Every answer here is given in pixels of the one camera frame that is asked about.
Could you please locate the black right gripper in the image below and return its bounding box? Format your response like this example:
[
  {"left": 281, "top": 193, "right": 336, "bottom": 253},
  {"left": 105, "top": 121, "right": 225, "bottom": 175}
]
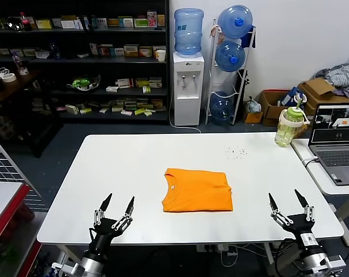
[{"left": 268, "top": 189, "right": 320, "bottom": 252}]

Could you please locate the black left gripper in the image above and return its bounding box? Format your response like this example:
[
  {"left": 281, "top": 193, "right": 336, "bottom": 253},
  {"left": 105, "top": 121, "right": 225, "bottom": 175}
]
[{"left": 89, "top": 192, "right": 136, "bottom": 257}]

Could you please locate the orange t-shirt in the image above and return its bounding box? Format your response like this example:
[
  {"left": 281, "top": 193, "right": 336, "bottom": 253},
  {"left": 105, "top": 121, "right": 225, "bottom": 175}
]
[{"left": 162, "top": 168, "right": 235, "bottom": 214}]

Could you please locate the pile of grey clothes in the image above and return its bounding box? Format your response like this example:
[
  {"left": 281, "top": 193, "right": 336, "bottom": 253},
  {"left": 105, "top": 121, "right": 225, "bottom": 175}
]
[{"left": 314, "top": 43, "right": 349, "bottom": 98}]

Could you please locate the white side table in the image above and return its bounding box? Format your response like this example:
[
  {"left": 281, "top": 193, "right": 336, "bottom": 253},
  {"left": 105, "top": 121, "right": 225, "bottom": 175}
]
[{"left": 291, "top": 137, "right": 349, "bottom": 248}]

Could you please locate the grey laptop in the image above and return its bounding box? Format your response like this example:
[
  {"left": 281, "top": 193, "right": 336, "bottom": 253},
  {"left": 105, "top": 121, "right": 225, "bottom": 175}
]
[{"left": 308, "top": 103, "right": 349, "bottom": 186}]

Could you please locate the green lidded drinking bottle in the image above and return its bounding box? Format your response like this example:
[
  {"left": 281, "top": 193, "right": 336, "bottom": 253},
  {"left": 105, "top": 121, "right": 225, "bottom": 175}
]
[{"left": 274, "top": 95, "right": 311, "bottom": 149}]

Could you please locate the white power strip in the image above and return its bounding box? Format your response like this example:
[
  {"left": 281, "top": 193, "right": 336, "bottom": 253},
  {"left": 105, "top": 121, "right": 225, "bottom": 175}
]
[{"left": 196, "top": 244, "right": 239, "bottom": 268}]

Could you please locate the small yellow carton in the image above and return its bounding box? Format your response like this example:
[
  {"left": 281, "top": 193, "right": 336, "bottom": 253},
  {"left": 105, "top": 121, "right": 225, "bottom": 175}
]
[{"left": 243, "top": 111, "right": 264, "bottom": 125}]

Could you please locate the grey plastic bag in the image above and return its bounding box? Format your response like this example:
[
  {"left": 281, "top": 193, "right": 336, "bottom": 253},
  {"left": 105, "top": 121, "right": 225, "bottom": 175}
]
[{"left": 243, "top": 96, "right": 262, "bottom": 114}]

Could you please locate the blue bag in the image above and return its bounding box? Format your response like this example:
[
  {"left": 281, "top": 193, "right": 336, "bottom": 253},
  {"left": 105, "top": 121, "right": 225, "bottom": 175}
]
[{"left": 277, "top": 86, "right": 306, "bottom": 107}]

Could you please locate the red-edged white cart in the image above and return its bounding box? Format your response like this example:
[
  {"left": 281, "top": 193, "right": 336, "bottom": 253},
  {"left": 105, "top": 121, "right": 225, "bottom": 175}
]
[{"left": 0, "top": 181, "right": 42, "bottom": 277}]

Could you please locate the black shelf unit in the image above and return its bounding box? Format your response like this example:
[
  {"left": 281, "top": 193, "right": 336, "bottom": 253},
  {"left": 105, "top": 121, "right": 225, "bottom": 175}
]
[{"left": 0, "top": 0, "right": 171, "bottom": 125}]

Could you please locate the large open cardboard box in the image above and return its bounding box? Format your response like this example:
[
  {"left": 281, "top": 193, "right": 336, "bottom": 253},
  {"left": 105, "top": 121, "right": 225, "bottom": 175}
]
[{"left": 297, "top": 77, "right": 349, "bottom": 116}]

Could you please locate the red striped white carton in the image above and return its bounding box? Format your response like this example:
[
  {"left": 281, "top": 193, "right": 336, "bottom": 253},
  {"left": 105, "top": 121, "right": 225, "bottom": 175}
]
[{"left": 115, "top": 77, "right": 134, "bottom": 88}]

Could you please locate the black bowl with green toys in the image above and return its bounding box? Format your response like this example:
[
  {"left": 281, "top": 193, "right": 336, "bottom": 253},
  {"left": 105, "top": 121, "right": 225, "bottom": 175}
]
[{"left": 66, "top": 73, "right": 102, "bottom": 91}]

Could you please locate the black tripod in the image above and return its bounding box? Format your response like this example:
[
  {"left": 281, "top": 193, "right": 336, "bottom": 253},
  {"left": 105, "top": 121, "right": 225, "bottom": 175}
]
[{"left": 235, "top": 68, "right": 251, "bottom": 125}]

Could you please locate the white water dispenser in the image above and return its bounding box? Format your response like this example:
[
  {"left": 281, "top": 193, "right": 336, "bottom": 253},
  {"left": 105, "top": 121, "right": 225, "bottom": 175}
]
[{"left": 172, "top": 51, "right": 206, "bottom": 126}]

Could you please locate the white metal jug rack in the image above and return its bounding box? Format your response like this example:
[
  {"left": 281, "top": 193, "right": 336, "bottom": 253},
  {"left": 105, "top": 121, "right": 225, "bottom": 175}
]
[{"left": 205, "top": 17, "right": 258, "bottom": 126}]

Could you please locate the yellow white medicine box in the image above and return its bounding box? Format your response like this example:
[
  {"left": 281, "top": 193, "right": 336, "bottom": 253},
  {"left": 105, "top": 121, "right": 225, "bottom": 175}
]
[{"left": 124, "top": 43, "right": 140, "bottom": 57}]

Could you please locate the brown wooden desk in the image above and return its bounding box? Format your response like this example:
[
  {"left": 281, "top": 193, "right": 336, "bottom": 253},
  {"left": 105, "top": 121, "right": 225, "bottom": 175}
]
[{"left": 0, "top": 69, "right": 64, "bottom": 158}]

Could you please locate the blue drink bottle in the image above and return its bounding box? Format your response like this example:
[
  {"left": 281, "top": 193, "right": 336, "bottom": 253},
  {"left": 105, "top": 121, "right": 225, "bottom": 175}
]
[{"left": 49, "top": 42, "right": 61, "bottom": 60}]

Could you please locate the purple drink bottle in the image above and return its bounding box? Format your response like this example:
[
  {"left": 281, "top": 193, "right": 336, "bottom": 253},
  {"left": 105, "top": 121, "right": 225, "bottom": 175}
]
[{"left": 12, "top": 51, "right": 28, "bottom": 76}]

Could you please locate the labelled blue water jug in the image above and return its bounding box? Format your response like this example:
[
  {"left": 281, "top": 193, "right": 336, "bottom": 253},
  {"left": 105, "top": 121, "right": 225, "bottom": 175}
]
[{"left": 173, "top": 8, "right": 206, "bottom": 56}]

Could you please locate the white carton with brown lid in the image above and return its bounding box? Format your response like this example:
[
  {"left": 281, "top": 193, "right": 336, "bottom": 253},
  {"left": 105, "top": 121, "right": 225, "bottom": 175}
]
[{"left": 60, "top": 14, "right": 77, "bottom": 29}]

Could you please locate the yellow flat carton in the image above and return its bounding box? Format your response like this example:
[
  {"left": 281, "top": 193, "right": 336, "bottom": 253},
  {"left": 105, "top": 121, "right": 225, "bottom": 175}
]
[{"left": 35, "top": 18, "right": 53, "bottom": 29}]

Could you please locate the cola bottle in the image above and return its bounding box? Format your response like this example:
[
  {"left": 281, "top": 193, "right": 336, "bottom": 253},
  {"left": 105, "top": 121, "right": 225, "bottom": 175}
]
[{"left": 19, "top": 11, "right": 32, "bottom": 31}]

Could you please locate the shiny glass bowl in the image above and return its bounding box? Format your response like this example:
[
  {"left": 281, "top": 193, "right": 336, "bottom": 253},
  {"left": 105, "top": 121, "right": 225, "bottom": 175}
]
[{"left": 5, "top": 16, "right": 23, "bottom": 31}]

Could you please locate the white laptop cable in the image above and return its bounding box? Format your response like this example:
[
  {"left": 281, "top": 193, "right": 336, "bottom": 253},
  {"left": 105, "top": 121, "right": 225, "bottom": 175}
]
[{"left": 303, "top": 155, "right": 320, "bottom": 168}]

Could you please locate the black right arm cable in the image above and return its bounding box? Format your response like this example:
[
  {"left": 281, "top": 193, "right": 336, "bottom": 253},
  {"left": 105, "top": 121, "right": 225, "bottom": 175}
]
[{"left": 274, "top": 238, "right": 305, "bottom": 277}]

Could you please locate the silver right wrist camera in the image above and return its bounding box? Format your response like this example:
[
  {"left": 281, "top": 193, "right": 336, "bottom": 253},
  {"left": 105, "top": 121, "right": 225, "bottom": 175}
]
[{"left": 321, "top": 253, "right": 347, "bottom": 274}]

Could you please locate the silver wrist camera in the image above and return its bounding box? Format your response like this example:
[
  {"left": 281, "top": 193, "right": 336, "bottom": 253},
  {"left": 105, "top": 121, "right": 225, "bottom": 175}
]
[
  {"left": 321, "top": 253, "right": 347, "bottom": 274},
  {"left": 51, "top": 261, "right": 87, "bottom": 277}
]

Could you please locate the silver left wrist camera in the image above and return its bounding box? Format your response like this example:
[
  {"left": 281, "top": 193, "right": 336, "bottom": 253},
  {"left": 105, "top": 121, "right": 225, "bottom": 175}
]
[{"left": 51, "top": 261, "right": 87, "bottom": 277}]

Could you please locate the white dispenser power cord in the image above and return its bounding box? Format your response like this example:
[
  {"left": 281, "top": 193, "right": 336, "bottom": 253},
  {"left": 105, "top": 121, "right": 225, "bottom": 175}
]
[{"left": 169, "top": 95, "right": 203, "bottom": 134}]

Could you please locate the white wire grid panel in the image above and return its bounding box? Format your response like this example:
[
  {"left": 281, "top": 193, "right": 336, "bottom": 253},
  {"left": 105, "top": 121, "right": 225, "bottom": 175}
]
[{"left": 0, "top": 131, "right": 48, "bottom": 211}]

